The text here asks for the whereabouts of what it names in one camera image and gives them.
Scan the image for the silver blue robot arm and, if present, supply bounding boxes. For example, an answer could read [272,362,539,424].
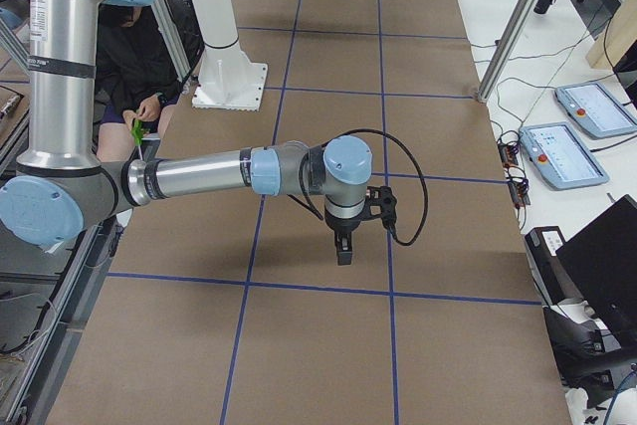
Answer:
[1,0,372,265]

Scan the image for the black laptop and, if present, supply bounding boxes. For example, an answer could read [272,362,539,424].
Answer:
[557,194,636,346]

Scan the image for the small circuit board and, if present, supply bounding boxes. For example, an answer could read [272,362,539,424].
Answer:
[497,141,520,168]

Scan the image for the blue teach pendant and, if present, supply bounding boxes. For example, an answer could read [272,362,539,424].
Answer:
[554,82,636,138]
[519,122,609,190]

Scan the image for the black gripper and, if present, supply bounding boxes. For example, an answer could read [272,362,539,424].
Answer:
[324,205,364,266]

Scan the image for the far blue teach pendant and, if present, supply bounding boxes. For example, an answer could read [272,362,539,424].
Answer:
[554,82,636,138]

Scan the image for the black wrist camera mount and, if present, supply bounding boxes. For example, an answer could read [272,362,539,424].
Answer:
[364,186,397,233]

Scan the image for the black box with label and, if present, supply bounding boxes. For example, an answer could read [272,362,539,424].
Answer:
[524,226,582,305]

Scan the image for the near blue teach pendant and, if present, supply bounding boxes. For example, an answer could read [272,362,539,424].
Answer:
[519,122,609,190]

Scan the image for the green plastic toy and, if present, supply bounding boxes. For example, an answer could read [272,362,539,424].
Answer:
[130,118,148,146]

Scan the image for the aluminium frame post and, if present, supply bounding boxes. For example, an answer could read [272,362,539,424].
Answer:
[476,0,537,104]

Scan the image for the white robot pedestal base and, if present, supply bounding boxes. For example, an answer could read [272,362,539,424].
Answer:
[192,0,268,111]

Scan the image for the person in black jacket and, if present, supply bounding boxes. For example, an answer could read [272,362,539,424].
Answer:
[96,4,182,162]

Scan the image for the black camera cable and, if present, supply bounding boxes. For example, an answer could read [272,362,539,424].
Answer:
[293,129,428,247]

